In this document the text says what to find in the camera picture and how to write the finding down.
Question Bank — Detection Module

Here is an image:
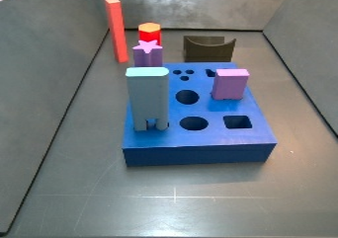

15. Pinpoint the blue shape sorter board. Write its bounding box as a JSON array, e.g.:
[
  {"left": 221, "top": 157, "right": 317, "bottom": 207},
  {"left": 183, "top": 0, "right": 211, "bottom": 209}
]
[{"left": 123, "top": 62, "right": 278, "bottom": 167}]

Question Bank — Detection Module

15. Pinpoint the purple star prism block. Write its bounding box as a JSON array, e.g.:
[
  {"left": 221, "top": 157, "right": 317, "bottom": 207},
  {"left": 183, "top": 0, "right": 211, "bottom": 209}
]
[{"left": 133, "top": 40, "right": 163, "bottom": 67}]

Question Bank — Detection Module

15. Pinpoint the tall red rectangular block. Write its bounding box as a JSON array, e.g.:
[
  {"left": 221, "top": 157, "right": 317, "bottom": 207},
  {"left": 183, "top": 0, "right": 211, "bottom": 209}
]
[{"left": 104, "top": 0, "right": 129, "bottom": 63}]

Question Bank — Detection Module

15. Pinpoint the pink purple rectangular block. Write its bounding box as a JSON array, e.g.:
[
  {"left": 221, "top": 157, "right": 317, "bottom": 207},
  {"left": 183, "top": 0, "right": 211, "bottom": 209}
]
[{"left": 211, "top": 69, "right": 250, "bottom": 100}]

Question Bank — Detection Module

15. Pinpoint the dark olive curved block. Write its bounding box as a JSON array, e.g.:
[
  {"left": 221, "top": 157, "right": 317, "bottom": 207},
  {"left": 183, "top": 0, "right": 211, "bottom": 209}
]
[{"left": 183, "top": 36, "right": 237, "bottom": 62}]

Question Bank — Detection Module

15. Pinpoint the red hexagonal prism block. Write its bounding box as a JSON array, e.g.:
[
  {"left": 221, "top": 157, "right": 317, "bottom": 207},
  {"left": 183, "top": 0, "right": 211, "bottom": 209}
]
[{"left": 139, "top": 23, "right": 162, "bottom": 43}]

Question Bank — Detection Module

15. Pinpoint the light blue rounded block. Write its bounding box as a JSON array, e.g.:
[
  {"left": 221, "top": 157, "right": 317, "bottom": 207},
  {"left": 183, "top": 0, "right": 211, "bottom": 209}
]
[{"left": 126, "top": 67, "right": 170, "bottom": 131}]

